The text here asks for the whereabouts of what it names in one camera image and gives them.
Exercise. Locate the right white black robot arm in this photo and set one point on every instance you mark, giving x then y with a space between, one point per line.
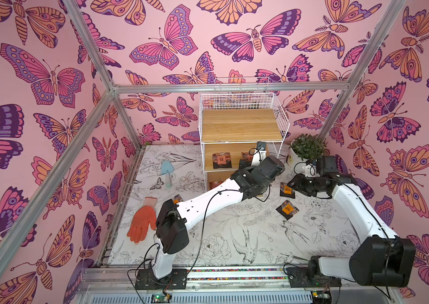
383 259

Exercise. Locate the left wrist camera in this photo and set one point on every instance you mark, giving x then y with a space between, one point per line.
259 153

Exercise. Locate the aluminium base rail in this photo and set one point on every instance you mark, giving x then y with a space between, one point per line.
258 284

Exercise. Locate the middle wooden shelf board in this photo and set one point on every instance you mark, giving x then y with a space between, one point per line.
235 149

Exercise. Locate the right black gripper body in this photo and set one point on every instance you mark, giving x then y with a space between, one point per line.
296 182

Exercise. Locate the orange jasmine tea bag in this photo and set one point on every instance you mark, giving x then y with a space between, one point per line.
177 199
287 210
286 191

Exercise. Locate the wooden shelf board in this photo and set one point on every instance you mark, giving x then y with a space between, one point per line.
239 126
235 149
223 176

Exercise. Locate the middle-shelf black tea bag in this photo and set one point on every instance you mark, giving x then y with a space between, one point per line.
247 157
222 160

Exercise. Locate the left bottom-shelf black tea bag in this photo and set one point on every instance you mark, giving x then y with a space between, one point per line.
214 184

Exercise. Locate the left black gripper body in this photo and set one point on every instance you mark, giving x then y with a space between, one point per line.
245 166

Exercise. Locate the aluminium frame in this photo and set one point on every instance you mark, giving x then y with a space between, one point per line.
14 239

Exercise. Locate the bottom wooden shelf board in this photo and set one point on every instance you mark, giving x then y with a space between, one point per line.
223 176

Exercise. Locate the white wire shelf rack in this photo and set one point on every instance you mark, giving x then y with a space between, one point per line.
247 99

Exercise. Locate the top wooden shelf board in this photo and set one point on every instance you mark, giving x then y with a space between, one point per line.
239 126

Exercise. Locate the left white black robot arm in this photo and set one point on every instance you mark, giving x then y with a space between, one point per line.
173 222

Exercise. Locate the green potted plant white pot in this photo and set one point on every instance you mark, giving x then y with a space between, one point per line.
305 147

